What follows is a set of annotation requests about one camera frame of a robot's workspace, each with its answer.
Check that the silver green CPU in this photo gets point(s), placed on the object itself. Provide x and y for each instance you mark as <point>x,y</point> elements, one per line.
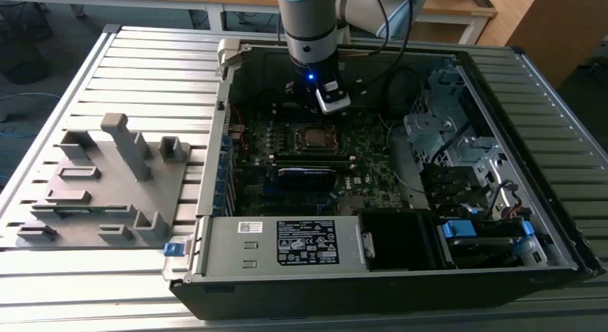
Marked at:
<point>317,138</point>

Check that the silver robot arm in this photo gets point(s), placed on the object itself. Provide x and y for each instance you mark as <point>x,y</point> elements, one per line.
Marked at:
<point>308,22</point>

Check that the CPU socket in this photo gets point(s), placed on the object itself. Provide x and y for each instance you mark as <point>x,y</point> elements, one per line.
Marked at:
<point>296,127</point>

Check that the metal rear port block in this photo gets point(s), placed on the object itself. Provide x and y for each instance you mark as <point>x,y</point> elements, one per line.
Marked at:
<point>237,129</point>

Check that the grey case latch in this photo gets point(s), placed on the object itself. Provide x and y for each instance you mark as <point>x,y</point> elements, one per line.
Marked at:
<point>228,48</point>

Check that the black graphics card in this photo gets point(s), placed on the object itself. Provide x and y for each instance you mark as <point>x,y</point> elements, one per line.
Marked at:
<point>305,180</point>

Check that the silver drive cage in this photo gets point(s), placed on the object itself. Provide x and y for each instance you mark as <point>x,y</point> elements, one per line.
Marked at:
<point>420,127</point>

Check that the green motherboard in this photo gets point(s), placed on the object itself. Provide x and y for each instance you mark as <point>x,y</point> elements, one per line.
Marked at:
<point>374,168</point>

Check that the dark chipset heatsink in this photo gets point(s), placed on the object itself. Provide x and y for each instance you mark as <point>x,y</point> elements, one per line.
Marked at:
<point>352,203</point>

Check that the black plastic bay housing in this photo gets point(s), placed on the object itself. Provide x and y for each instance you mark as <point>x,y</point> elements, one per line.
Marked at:
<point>393,239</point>

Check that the grey power supply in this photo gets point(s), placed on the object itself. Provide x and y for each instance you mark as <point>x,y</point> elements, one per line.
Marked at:
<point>222,246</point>

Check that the grey parts rack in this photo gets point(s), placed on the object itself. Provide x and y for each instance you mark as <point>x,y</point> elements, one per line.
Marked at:
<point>118,189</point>

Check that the hard disk in blue carrier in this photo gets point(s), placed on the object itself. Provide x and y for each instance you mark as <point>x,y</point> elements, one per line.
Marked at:
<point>457,228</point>

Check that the wooden cabinet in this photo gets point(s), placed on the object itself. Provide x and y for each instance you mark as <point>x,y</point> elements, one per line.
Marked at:
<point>556,25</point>

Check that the black office chair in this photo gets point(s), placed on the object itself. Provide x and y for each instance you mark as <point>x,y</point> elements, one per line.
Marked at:
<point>25,65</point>

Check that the green RAM stick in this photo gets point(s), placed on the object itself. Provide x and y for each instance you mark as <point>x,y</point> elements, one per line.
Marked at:
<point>80,211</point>

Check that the black PC case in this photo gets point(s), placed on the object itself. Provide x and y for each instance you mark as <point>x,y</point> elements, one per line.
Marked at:
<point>332,300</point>

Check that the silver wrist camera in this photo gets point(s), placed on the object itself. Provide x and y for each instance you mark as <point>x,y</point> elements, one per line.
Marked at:
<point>334,104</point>

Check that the perforated metal bay frame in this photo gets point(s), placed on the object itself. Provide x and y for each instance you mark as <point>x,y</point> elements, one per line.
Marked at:
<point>446,97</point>

